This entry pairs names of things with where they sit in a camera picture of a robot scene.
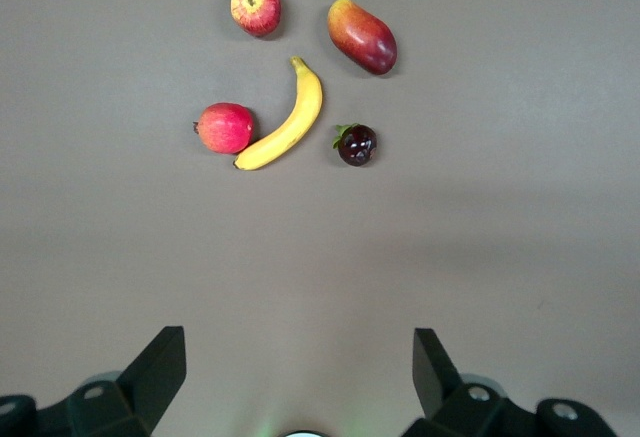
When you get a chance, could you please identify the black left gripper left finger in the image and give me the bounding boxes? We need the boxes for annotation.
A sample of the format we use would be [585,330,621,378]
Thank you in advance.
[0,326,188,437]

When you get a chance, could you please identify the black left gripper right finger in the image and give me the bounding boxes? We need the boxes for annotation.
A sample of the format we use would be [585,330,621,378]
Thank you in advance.
[402,327,619,437]

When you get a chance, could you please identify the yellow banana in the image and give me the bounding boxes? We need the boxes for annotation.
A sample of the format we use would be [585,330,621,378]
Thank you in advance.
[232,55,324,172]

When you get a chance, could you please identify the red yellow striped apple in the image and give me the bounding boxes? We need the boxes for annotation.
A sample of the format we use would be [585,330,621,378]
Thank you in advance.
[230,0,282,38]

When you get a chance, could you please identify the dark purple mangosteen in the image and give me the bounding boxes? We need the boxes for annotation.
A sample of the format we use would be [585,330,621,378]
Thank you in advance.
[331,122,378,168]

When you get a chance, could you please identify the red pomegranate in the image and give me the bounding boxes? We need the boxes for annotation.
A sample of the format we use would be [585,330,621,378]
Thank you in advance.
[192,102,256,155]

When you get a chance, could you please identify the red yellow mango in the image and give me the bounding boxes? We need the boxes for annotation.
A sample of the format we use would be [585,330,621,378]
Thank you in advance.
[327,0,399,77]

